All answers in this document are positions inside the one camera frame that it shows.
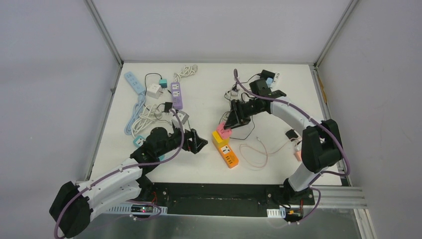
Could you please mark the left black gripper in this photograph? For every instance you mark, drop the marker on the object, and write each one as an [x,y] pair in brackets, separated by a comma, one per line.
[189,141]

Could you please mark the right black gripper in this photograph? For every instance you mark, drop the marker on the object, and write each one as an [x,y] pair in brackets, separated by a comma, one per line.
[237,116]

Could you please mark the orange power strip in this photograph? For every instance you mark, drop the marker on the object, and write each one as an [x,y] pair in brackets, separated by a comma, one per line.
[228,155]

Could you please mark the light blue small adapter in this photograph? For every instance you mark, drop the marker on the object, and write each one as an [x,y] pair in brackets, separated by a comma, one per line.
[269,82]

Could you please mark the black multi-port charger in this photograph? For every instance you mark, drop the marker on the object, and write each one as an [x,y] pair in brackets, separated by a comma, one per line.
[275,76]

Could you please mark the yellow cube socket adapter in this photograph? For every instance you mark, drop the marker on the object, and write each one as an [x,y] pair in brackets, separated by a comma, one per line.
[218,141]

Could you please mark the pink plug adapter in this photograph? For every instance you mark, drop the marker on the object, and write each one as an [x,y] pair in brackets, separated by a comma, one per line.
[223,133]

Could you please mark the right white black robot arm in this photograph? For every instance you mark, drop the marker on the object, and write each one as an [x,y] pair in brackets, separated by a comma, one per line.
[322,150]

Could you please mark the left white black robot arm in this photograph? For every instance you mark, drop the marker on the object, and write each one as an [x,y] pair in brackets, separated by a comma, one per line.
[76,205]

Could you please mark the white round socket adapter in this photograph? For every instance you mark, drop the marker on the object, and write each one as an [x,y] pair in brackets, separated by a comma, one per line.
[179,120]

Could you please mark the black small plug adapter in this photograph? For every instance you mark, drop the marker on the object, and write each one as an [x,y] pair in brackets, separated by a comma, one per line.
[167,106]

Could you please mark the white cube socket adapter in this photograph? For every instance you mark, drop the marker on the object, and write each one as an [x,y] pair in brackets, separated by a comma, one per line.
[154,90]

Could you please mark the small pink charger plug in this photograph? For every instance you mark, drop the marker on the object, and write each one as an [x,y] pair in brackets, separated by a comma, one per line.
[298,155]

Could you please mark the purple power strip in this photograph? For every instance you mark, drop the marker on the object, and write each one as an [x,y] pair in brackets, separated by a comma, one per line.
[177,101]

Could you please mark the teal power strip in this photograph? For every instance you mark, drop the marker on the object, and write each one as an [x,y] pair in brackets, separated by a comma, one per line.
[138,141]

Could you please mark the black power adapter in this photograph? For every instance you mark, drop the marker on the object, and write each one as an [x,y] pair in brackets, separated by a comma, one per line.
[292,135]

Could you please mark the teal small charger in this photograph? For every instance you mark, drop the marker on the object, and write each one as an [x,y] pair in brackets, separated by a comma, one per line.
[163,83]

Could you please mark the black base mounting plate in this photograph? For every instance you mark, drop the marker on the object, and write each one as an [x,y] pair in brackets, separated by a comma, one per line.
[233,200]

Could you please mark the light blue power strip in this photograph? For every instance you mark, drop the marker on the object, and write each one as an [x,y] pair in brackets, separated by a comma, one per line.
[134,83]

